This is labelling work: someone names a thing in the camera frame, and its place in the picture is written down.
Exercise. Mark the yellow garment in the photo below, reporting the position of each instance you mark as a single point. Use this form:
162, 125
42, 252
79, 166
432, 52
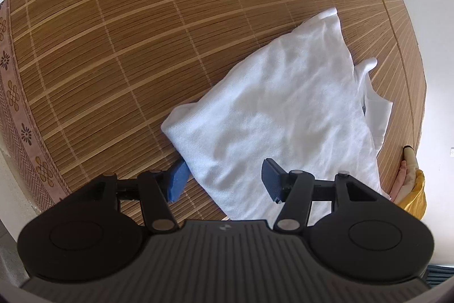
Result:
415, 196

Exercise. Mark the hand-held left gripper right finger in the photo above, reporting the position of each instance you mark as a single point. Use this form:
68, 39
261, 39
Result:
271, 182

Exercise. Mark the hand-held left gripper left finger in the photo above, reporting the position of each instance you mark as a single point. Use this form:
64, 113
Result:
177, 182

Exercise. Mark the white polo shirt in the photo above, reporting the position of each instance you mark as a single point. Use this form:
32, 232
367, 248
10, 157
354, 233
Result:
283, 104

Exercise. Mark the bamboo mat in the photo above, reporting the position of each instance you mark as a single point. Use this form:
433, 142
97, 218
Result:
124, 40

